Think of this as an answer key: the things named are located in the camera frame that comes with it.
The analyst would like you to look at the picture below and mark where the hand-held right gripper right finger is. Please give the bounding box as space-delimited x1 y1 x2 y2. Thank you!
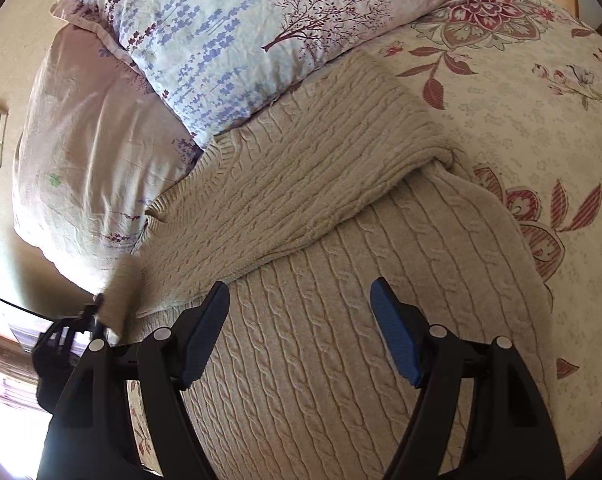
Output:
370 276 566 480

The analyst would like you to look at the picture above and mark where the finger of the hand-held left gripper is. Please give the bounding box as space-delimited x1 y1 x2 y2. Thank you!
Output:
45 294 106 348

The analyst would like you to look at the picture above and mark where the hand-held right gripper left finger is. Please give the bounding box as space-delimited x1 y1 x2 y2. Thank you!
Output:
36 281 232 480

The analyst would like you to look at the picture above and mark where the pink pillow with green flower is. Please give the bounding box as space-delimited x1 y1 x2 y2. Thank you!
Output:
12 22 204 293

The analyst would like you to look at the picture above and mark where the beige cable-knit sweater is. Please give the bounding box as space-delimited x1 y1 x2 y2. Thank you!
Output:
98 50 556 480

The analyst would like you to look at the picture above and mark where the floral bed sheet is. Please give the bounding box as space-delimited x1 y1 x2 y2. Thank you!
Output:
126 0 602 480

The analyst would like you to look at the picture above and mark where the tree and lavender print pillow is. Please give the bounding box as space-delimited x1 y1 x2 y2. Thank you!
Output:
51 0 476 153

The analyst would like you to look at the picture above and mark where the thin black cable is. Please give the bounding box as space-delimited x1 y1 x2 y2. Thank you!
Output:
0 294 56 319

